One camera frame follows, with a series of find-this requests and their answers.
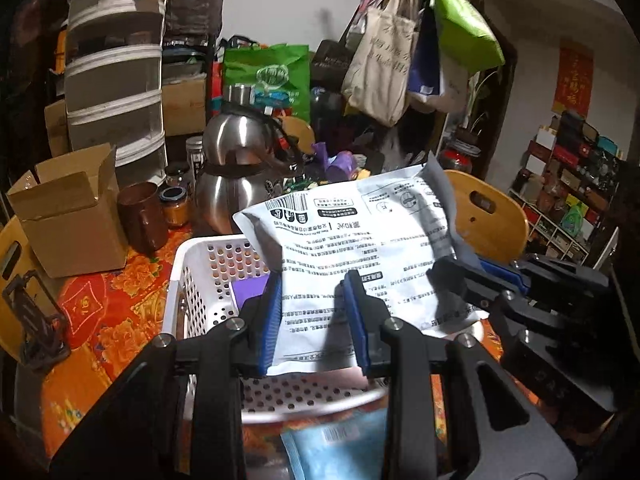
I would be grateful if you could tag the white printed soft package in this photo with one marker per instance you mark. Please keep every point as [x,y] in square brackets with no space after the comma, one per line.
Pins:
[350,230]

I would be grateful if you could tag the grey stacked drawer tower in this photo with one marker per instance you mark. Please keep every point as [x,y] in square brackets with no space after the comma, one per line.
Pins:
[115,120]

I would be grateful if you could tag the stainless steel kettle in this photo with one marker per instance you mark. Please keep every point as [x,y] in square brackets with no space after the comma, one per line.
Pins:
[230,185]

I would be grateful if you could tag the red floral tablecloth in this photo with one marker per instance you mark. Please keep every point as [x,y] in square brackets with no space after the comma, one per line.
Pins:
[115,320]

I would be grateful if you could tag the brown mug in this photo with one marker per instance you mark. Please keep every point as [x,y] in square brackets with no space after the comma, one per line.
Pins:
[142,220]

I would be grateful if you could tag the brown cardboard box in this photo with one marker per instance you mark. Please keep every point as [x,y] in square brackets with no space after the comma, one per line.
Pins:
[185,107]

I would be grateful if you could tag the purple plastic bag roll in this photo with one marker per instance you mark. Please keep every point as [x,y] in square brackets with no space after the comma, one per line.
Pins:
[345,165]

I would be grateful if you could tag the light blue packet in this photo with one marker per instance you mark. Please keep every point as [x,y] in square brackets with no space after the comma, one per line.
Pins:
[330,450]

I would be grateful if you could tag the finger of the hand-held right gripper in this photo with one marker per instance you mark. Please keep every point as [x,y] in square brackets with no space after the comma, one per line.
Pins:
[500,272]
[450,277]

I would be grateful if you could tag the purple tissue pack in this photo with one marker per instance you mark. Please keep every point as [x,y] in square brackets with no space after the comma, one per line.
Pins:
[247,290]

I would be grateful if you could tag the shelf of assorted boxes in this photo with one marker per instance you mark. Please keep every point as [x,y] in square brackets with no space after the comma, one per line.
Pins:
[565,185]

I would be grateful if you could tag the white and navy shopping bag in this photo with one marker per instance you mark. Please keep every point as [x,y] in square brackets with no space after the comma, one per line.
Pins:
[425,60]

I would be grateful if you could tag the wooden chair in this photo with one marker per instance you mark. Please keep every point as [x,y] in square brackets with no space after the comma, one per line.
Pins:
[10,270]
[495,230]

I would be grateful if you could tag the red wall poster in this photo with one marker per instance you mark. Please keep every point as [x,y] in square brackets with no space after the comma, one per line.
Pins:
[572,80]

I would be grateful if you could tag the white perforated plastic basket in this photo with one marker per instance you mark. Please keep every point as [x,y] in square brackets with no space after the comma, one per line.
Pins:
[200,285]

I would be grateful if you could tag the beige canvas tote bag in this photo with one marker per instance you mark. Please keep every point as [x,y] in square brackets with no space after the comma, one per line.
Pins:
[380,75]

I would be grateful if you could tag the open cardboard box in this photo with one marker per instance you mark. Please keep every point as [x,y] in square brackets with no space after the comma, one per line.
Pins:
[70,230]

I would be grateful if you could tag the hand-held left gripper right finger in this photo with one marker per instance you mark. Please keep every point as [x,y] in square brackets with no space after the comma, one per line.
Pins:
[356,320]

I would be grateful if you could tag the closed cardboard box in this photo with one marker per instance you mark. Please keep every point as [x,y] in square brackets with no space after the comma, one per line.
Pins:
[56,130]

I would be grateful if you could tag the orange glass jar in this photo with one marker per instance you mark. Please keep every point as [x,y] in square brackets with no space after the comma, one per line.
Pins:
[175,212]

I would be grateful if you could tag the dark lid glass jar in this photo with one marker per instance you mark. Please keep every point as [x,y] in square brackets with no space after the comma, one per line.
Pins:
[177,175]

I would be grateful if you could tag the tall dark label jar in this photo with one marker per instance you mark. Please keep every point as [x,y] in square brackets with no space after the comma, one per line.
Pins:
[196,160]

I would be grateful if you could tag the lime green fabric bag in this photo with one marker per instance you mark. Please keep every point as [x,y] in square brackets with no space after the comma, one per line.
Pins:
[460,30]

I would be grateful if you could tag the black folding phone stand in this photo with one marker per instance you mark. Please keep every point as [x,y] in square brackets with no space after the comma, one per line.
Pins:
[45,345]

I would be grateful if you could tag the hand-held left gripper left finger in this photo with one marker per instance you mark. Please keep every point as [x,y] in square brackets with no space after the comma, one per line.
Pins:
[270,320]

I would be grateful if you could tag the black bag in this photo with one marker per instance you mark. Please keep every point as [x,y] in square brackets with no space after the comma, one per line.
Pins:
[332,55]

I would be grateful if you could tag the green shopping bag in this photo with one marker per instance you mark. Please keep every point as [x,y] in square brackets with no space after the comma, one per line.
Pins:
[270,75]

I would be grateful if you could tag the potted plant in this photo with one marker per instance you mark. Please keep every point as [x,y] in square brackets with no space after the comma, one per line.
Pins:
[470,136]

